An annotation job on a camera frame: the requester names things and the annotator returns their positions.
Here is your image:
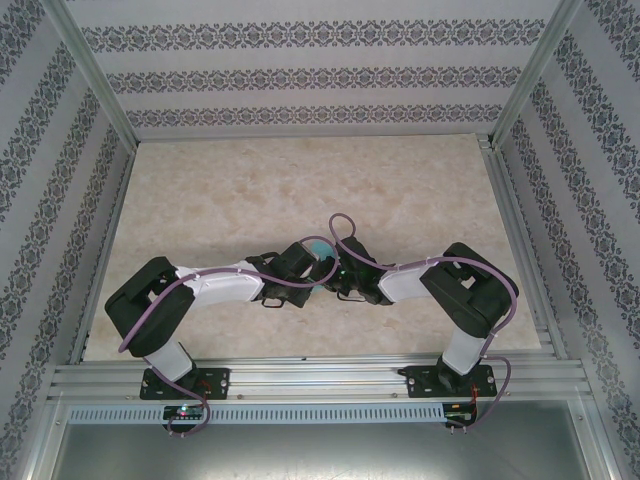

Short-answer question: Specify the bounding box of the turquoise cloth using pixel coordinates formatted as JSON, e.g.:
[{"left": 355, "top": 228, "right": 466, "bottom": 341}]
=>
[{"left": 307, "top": 239, "right": 336, "bottom": 296}]

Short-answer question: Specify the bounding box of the grey sheet metal panel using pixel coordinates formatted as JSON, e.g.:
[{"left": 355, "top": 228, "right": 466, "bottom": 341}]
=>
[{"left": 49, "top": 399, "right": 614, "bottom": 480}]

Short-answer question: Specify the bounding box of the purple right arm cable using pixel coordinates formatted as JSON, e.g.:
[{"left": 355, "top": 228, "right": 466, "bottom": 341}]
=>
[{"left": 328, "top": 213, "right": 520, "bottom": 434}]

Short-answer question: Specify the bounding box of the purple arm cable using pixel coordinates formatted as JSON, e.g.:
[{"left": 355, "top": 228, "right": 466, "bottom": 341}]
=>
[
  {"left": 328, "top": 213, "right": 520, "bottom": 434},
  {"left": 118, "top": 234, "right": 331, "bottom": 439}
]

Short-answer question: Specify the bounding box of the aluminium mounting rail beam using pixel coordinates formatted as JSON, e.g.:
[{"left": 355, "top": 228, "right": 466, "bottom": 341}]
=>
[{"left": 47, "top": 353, "right": 594, "bottom": 402}]

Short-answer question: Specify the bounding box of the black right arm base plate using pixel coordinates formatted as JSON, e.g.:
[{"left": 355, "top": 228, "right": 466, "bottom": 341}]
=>
[{"left": 405, "top": 364, "right": 499, "bottom": 400}]

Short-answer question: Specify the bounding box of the grey slotted cable duct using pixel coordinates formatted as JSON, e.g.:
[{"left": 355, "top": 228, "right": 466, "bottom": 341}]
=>
[{"left": 67, "top": 403, "right": 446, "bottom": 426}]

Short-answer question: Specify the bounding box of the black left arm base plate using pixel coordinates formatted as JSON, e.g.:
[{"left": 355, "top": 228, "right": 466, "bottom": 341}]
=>
[{"left": 139, "top": 368, "right": 231, "bottom": 401}]

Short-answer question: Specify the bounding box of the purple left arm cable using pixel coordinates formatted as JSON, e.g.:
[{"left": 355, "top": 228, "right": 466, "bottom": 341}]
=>
[{"left": 118, "top": 234, "right": 331, "bottom": 439}]

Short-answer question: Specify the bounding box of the aluminium table side rail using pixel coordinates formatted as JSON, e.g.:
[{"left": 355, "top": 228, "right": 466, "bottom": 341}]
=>
[
  {"left": 67, "top": 142, "right": 139, "bottom": 365},
  {"left": 477, "top": 133, "right": 569, "bottom": 361}
]

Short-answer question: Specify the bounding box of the aluminium frame post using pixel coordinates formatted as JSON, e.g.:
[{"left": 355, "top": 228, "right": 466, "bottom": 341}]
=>
[
  {"left": 489, "top": 0, "right": 586, "bottom": 149},
  {"left": 38, "top": 0, "right": 140, "bottom": 146}
]

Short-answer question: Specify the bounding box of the aluminium frame bar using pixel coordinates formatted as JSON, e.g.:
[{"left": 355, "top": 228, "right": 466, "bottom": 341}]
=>
[
  {"left": 19, "top": 394, "right": 71, "bottom": 480},
  {"left": 569, "top": 397, "right": 629, "bottom": 480}
]

